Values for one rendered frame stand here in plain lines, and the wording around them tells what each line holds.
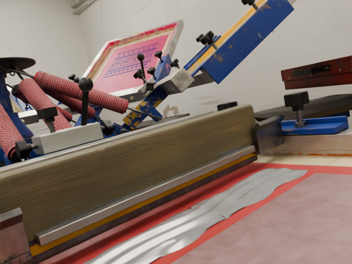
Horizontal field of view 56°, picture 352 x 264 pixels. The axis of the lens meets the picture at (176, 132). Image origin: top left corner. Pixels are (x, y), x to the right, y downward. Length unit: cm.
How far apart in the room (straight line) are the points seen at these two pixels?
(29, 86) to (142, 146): 67
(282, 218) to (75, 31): 485
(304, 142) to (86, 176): 37
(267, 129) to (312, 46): 198
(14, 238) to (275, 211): 26
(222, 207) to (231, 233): 6
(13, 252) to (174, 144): 22
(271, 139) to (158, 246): 32
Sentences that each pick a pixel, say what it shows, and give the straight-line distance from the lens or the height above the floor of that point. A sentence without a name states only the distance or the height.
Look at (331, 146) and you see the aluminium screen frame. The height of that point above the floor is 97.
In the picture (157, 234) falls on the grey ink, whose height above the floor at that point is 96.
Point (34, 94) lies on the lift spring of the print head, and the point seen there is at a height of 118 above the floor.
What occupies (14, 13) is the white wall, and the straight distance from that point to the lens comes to 490.
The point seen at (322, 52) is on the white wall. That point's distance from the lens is 250.
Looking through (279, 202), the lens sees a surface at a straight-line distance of 41.
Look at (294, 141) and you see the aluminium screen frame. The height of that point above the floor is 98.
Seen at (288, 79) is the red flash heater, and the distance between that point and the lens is 153.
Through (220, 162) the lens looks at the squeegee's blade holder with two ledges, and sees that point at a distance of 49.
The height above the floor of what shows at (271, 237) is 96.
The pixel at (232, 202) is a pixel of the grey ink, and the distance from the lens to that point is 42.
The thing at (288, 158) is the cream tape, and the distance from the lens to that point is 60.
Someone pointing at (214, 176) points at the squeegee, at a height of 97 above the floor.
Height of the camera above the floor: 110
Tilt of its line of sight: 7 degrees down
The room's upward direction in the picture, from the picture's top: 12 degrees counter-clockwise
